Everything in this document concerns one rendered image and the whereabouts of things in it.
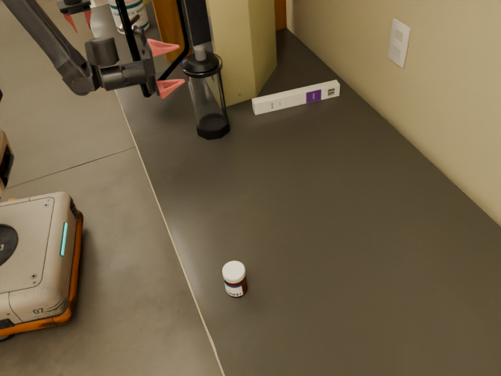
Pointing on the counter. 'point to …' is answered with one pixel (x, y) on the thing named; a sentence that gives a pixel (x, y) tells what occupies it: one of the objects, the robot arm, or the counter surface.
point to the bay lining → (198, 22)
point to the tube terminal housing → (244, 45)
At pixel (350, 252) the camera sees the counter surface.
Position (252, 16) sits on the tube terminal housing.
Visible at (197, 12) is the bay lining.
